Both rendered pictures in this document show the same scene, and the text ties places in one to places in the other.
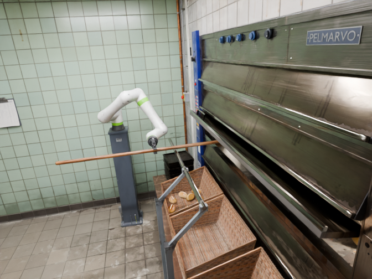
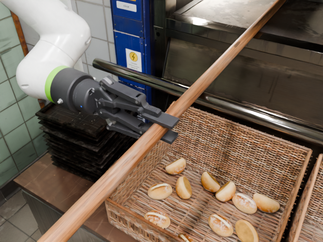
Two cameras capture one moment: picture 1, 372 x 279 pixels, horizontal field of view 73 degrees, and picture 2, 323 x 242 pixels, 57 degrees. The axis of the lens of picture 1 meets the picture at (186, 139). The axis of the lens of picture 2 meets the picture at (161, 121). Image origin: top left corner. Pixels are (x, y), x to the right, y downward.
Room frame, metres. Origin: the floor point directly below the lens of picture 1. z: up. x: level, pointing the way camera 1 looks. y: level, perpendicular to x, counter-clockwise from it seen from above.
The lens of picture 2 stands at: (1.72, 0.60, 1.58)
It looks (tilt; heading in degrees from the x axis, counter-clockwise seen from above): 40 degrees down; 313
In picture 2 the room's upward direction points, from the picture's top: straight up
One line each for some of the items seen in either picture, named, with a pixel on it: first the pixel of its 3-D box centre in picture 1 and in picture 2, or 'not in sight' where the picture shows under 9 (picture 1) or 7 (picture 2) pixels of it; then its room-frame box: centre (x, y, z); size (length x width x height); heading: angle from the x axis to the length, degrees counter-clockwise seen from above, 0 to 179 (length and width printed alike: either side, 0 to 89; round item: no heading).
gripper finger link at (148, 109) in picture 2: not in sight; (148, 105); (2.05, 0.28, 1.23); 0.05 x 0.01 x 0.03; 11
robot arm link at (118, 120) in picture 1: (115, 115); not in sight; (2.70, 0.75, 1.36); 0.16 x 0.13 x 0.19; 148
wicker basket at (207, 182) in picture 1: (189, 194); (206, 187); (2.06, 0.00, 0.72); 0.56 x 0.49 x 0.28; 11
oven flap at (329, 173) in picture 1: (244, 121); not in sight; (1.55, -0.38, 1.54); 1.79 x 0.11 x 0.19; 11
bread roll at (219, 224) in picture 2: not in sight; (220, 223); (1.96, 0.03, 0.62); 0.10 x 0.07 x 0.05; 179
